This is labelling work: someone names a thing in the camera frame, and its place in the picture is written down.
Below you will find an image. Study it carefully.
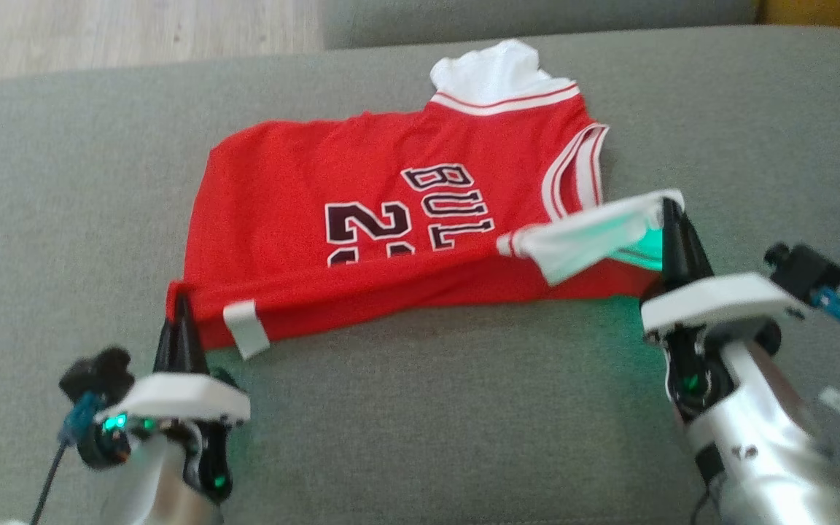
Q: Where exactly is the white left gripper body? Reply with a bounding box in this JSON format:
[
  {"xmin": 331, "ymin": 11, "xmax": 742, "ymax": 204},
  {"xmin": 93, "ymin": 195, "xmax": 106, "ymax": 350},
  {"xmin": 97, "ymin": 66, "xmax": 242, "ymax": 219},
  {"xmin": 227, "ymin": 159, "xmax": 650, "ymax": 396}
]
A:
[{"xmin": 76, "ymin": 372, "xmax": 252, "ymax": 505}]

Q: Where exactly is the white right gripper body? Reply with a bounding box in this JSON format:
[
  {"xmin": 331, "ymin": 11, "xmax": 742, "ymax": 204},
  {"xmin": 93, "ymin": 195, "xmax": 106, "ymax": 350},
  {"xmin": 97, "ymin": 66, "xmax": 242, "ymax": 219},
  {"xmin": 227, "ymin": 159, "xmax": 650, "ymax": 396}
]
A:
[{"xmin": 641, "ymin": 273, "xmax": 804, "ymax": 421}]

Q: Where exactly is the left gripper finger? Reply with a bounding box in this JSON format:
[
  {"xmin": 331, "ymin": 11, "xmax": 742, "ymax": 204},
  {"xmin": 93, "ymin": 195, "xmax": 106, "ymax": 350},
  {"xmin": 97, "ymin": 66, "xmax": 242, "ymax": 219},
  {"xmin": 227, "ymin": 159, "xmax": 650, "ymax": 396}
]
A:
[
  {"xmin": 153, "ymin": 292, "xmax": 187, "ymax": 375},
  {"xmin": 183, "ymin": 292, "xmax": 210, "ymax": 376}
]

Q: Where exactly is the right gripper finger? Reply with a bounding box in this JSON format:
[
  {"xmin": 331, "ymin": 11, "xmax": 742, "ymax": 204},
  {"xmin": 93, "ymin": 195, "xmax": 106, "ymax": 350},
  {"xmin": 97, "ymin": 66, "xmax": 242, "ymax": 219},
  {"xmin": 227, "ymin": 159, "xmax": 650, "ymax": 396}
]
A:
[
  {"xmin": 661, "ymin": 196, "xmax": 684, "ymax": 293},
  {"xmin": 674, "ymin": 203, "xmax": 715, "ymax": 287}
]

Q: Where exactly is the red white basketball jersey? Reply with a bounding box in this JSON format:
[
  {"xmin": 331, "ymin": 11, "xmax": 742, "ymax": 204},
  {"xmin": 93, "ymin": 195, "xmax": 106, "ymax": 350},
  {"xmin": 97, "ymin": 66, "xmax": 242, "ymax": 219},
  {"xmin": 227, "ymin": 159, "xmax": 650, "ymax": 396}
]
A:
[{"xmin": 167, "ymin": 39, "xmax": 686, "ymax": 361}]

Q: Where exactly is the grey fabric sofa seat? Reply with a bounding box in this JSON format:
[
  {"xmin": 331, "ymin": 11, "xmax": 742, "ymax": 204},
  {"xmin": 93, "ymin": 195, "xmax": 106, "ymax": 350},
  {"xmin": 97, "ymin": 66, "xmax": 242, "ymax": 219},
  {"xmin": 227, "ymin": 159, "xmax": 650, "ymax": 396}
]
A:
[{"xmin": 0, "ymin": 26, "xmax": 840, "ymax": 525}]

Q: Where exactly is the grey stitched sofa cushion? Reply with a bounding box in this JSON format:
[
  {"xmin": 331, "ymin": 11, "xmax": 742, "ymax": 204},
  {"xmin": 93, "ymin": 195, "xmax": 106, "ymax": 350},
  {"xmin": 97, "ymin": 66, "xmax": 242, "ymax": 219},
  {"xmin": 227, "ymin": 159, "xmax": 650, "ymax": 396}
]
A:
[{"xmin": 318, "ymin": 0, "xmax": 763, "ymax": 50}]

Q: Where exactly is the yellow fabric panel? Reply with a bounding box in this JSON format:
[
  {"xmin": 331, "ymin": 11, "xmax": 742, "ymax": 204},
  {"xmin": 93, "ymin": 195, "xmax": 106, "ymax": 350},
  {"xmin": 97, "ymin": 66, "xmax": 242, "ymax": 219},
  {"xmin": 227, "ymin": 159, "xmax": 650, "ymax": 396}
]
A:
[{"xmin": 759, "ymin": 0, "xmax": 840, "ymax": 39}]

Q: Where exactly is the blue left camera connector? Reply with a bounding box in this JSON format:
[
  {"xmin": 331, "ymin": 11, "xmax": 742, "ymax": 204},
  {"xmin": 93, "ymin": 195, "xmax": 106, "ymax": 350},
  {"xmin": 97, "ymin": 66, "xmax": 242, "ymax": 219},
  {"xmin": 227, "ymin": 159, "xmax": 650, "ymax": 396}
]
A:
[{"xmin": 58, "ymin": 392, "xmax": 105, "ymax": 447}]

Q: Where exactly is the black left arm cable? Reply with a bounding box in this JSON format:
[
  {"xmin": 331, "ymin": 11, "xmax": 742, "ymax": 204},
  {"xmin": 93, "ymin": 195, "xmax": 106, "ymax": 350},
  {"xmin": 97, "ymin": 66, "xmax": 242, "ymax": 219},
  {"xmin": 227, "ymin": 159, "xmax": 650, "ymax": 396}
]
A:
[{"xmin": 29, "ymin": 440, "xmax": 72, "ymax": 525}]

